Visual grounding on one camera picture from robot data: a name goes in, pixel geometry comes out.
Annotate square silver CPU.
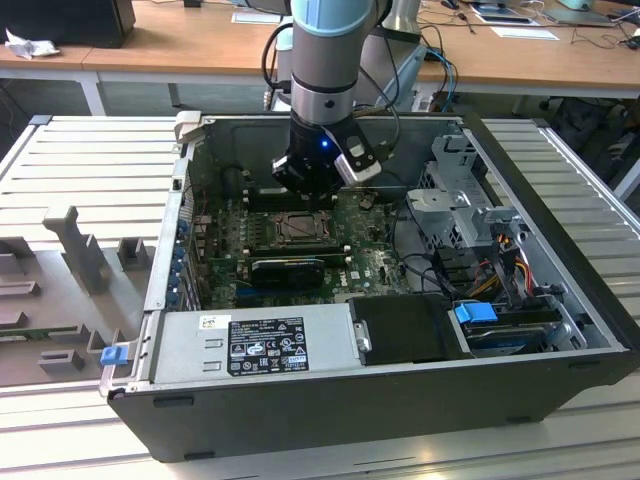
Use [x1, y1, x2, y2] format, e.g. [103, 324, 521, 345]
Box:
[288, 215, 324, 236]

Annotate red and yellow wire bundle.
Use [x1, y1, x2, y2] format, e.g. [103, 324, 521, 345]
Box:
[469, 247, 534, 299]

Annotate black box on desk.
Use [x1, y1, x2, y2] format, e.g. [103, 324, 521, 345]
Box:
[0, 0, 137, 49]

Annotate dark tablet with white border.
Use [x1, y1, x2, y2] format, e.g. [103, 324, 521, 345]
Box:
[472, 2, 539, 25]

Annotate grey case release handle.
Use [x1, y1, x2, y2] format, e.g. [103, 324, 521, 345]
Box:
[173, 111, 203, 147]

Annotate white paper sheet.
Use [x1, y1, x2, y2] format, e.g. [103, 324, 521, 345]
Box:
[232, 10, 294, 25]

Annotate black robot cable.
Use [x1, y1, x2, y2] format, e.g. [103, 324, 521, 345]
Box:
[262, 22, 402, 164]

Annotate crumpled white paper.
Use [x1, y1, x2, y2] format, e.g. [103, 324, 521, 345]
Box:
[4, 27, 62, 61]

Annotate silver power supply unit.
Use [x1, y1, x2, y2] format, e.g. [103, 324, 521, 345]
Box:
[149, 304, 364, 384]

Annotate black open PC case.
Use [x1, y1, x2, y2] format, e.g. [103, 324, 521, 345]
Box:
[99, 112, 640, 464]

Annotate white paper with blue edge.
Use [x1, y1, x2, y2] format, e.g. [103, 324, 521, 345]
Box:
[489, 24, 561, 42]

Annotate wooden desk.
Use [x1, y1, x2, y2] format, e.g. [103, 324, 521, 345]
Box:
[0, 0, 640, 101]

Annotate black RAM slot bank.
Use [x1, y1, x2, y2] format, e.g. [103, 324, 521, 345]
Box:
[243, 240, 352, 262]
[247, 187, 340, 212]

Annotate metal CPU socket cover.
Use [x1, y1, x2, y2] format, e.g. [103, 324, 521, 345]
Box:
[275, 212, 332, 245]

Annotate silver metal drive cage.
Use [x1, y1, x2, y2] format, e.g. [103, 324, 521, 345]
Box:
[404, 134, 521, 251]

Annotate hard disk in blue carrier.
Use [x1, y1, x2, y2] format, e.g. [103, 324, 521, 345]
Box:
[452, 299, 551, 359]

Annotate CPU socket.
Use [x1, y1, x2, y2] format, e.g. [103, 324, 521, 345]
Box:
[272, 210, 337, 247]

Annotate green motherboard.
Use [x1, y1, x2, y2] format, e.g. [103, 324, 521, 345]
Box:
[192, 192, 426, 311]

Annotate grey parts rack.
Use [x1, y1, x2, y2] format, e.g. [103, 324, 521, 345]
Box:
[0, 204, 156, 386]

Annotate green RAM stick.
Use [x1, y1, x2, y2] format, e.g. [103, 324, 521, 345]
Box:
[0, 326, 81, 342]

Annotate blue cable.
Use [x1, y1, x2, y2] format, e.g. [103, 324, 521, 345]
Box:
[424, 47, 459, 114]

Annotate black bag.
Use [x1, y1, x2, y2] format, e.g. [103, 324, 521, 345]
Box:
[539, 97, 640, 189]

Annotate grey laptop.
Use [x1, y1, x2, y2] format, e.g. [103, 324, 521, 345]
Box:
[542, 0, 617, 28]

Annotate pale blue teach pendant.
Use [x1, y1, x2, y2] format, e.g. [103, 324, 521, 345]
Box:
[379, 47, 428, 111]

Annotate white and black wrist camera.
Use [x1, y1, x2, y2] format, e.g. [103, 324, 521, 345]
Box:
[333, 133, 384, 185]

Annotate black graphics card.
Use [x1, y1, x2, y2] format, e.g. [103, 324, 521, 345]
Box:
[249, 257, 324, 290]

